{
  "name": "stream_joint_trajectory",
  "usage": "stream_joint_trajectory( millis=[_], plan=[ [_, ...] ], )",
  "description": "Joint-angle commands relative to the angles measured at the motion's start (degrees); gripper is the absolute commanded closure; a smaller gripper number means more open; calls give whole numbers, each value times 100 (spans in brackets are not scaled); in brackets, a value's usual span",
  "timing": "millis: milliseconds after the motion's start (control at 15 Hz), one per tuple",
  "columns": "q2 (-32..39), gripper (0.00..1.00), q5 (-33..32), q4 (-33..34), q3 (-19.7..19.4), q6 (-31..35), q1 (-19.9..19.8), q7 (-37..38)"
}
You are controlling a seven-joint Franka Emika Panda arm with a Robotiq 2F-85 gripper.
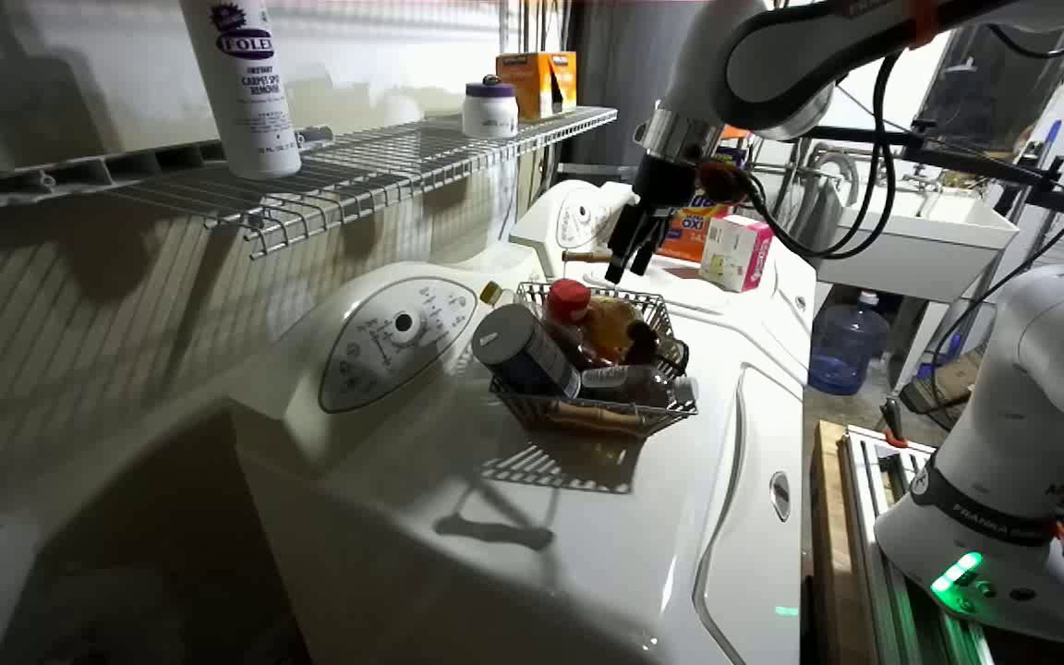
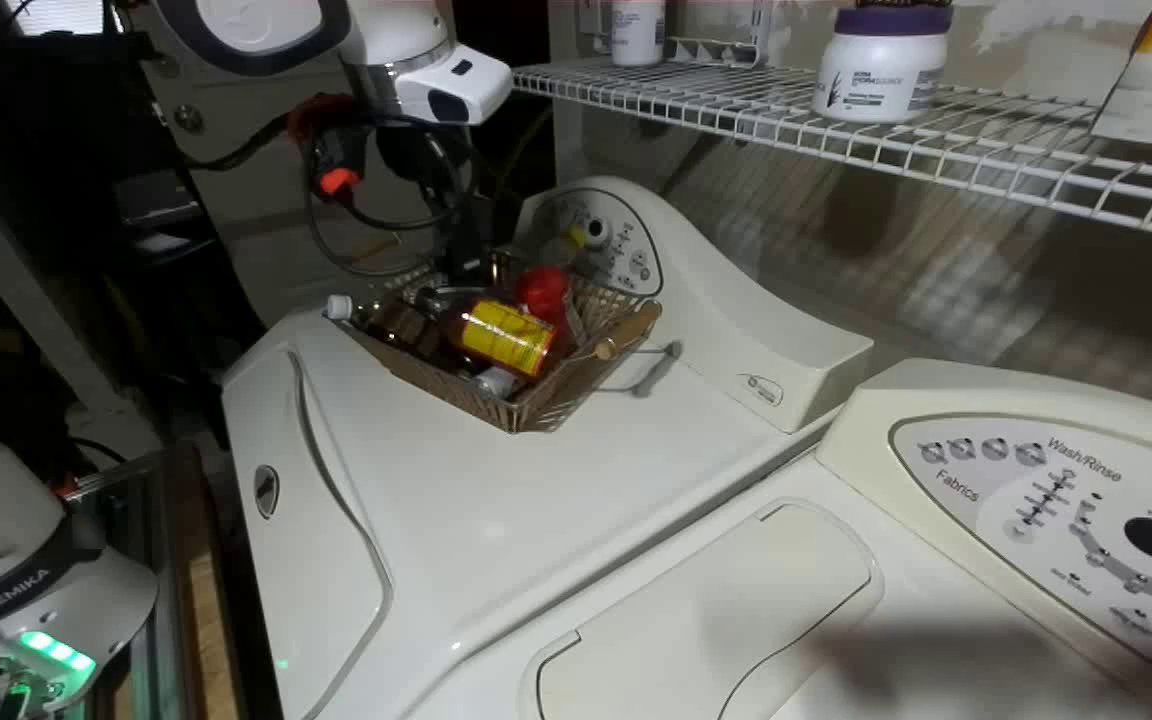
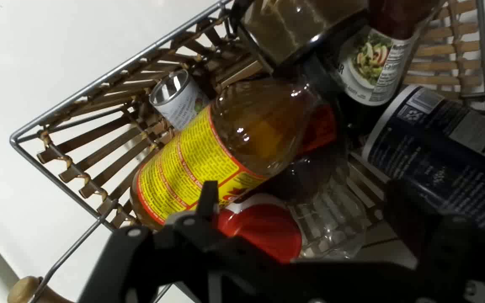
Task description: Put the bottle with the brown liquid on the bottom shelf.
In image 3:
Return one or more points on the dark blue cylindrical canister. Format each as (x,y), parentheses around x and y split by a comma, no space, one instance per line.
(436,144)

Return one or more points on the small silver tin can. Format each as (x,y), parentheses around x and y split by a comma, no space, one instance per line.
(178,98)

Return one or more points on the brown liquid bottle yellow label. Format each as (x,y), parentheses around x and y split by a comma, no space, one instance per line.
(241,140)

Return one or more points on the red sauce bottle vegetable label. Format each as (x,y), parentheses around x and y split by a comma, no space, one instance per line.
(374,60)

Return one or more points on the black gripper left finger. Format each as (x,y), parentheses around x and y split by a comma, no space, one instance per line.
(136,263)

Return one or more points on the glass jar with brown contents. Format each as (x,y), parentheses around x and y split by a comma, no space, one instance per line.
(278,33)

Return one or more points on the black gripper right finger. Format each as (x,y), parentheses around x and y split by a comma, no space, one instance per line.
(449,248)

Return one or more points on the red capped white bottle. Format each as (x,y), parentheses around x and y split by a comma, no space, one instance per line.
(262,221)

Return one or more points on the wire basket with wooden slats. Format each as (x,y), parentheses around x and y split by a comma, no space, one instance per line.
(92,144)

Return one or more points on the wooden basket handle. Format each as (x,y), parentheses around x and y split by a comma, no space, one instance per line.
(25,290)

